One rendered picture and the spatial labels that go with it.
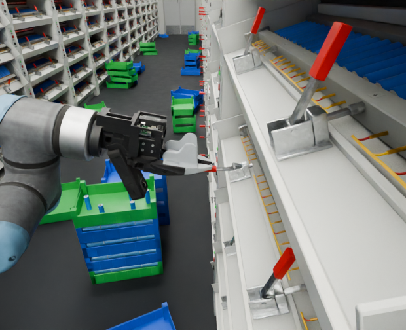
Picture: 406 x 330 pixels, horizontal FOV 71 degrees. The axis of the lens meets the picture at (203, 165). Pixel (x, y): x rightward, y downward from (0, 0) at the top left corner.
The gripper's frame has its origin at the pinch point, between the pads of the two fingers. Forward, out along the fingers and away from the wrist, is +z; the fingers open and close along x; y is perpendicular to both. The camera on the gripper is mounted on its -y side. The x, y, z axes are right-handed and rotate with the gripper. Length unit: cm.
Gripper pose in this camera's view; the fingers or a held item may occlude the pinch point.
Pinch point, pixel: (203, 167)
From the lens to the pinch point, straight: 54.1
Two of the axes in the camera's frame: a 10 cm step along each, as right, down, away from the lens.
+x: -0.1, -5.1, 8.6
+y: 2.2, -8.4, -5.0
